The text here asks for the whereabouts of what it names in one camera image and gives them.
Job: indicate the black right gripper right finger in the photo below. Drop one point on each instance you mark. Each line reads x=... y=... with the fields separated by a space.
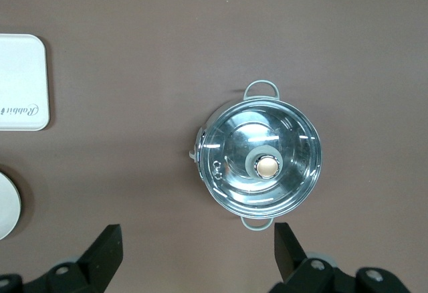
x=294 y=266

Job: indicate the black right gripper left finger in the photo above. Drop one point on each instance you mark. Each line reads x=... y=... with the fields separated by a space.
x=100 y=256

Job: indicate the white round plate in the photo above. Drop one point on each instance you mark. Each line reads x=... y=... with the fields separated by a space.
x=8 y=206

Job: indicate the white rabbit print tray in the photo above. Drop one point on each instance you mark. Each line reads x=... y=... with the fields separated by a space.
x=20 y=79

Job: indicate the brown table cover mat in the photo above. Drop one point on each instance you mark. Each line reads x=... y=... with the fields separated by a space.
x=133 y=172

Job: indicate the shiny steel bowl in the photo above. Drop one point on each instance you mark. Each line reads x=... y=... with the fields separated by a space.
x=240 y=139

